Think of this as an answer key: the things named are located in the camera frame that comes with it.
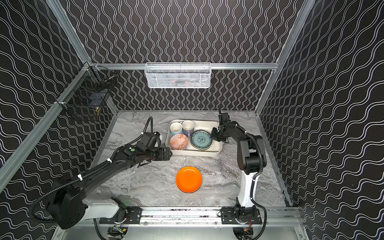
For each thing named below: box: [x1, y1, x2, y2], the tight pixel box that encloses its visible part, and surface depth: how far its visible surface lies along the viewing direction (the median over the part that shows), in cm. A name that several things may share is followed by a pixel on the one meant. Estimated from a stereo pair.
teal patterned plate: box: [190, 129, 213, 150], surface depth 102 cm
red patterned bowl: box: [169, 133, 189, 150], surface depth 99 cm
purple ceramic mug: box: [182, 120, 195, 138], surface depth 105 cm
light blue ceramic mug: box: [169, 121, 184, 136], surface depth 101 cm
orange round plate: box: [176, 166, 203, 193], surface depth 88 cm
